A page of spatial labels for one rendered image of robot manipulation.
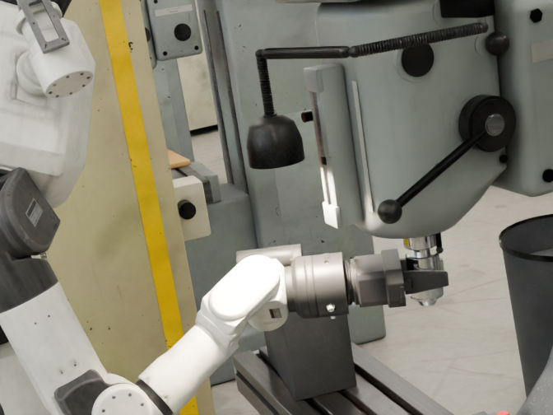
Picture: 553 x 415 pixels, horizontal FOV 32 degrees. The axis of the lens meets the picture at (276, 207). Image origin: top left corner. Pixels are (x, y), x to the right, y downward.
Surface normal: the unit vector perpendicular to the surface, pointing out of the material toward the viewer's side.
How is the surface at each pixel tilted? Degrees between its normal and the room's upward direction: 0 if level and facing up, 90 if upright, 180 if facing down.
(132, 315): 90
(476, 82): 90
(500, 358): 0
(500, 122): 90
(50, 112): 58
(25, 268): 75
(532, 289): 94
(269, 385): 0
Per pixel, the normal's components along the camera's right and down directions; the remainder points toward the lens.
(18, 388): 0.58, -0.04
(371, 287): -0.05, 0.27
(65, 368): 0.37, -0.03
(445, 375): -0.15, -0.95
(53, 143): 0.44, -0.40
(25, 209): 0.89, -0.40
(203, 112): 0.37, 0.19
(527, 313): -0.86, 0.31
